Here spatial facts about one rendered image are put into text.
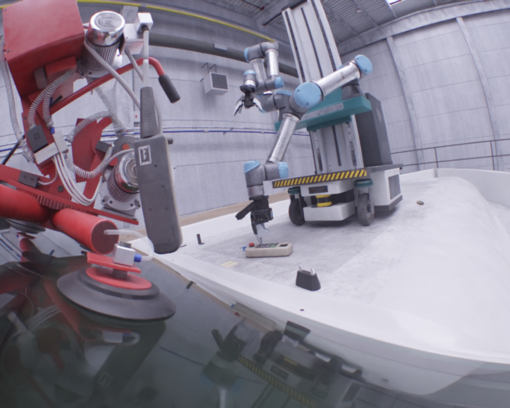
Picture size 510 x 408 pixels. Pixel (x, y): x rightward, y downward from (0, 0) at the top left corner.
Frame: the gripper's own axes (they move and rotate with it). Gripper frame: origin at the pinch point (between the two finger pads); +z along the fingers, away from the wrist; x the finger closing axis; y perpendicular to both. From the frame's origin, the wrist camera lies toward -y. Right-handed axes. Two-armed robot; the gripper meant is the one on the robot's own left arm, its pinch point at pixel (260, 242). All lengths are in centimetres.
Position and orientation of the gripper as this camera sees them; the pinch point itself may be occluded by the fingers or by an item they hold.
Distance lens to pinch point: 108.8
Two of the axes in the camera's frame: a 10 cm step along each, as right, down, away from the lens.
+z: 1.5, 9.8, 0.8
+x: 3.6, -1.3, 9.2
